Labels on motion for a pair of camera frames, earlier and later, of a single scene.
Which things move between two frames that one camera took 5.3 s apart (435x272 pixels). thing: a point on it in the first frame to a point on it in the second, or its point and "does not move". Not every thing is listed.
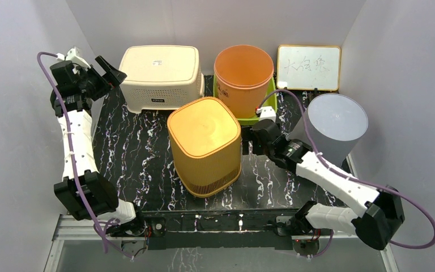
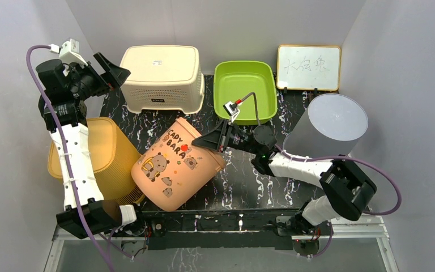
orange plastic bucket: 243,73 to 174,169
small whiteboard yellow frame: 307,67 does not move
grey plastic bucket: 337,123 does not move
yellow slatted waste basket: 205,141 to 113,159
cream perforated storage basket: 158,76 does not move
